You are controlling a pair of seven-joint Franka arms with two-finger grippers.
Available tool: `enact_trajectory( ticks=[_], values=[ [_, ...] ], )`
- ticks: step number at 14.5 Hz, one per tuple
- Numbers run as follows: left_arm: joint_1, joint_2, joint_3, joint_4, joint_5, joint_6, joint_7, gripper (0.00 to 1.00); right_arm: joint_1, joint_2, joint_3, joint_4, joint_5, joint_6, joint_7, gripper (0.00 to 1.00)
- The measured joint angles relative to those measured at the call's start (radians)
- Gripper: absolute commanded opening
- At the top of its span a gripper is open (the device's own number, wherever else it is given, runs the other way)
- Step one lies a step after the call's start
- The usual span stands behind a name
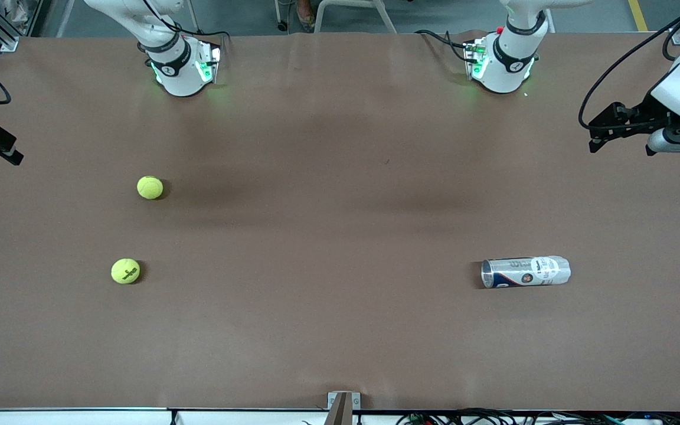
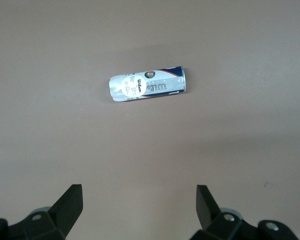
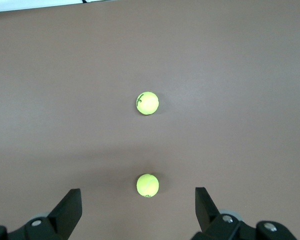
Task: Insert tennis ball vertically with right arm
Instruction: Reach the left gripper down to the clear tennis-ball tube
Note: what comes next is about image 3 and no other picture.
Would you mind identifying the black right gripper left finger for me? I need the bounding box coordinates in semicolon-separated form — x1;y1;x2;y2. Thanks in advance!
0;188;84;240

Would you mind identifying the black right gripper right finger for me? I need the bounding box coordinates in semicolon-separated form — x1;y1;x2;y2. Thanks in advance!
191;186;298;240

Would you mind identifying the yellow tennis ball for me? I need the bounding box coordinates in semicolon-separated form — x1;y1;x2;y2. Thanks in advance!
136;173;160;198
135;91;160;116

